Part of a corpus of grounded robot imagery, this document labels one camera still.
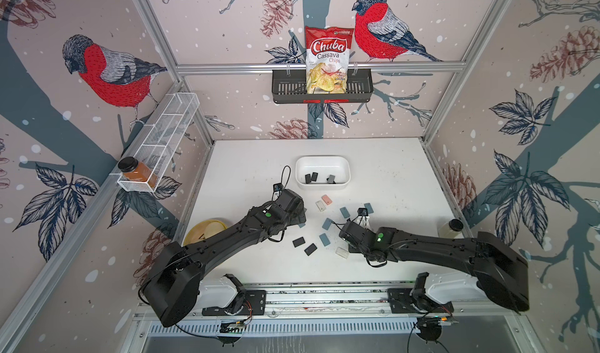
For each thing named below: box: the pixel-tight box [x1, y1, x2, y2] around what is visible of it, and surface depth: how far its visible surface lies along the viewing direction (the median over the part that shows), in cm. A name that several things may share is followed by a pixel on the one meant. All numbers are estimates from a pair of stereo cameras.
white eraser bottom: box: [335, 246, 350, 260], surface depth 85 cm
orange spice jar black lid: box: [117, 156, 159, 189], surface depth 62 cm
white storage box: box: [295, 155, 352, 190], surface depth 108 cm
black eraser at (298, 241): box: [292, 236, 306, 248], surface depth 89 cm
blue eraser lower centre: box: [318, 232, 331, 247], surface depth 90 cm
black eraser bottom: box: [303, 242, 318, 257], surface depth 87 cm
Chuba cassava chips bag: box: [304, 25, 354, 95], surface depth 87 cm
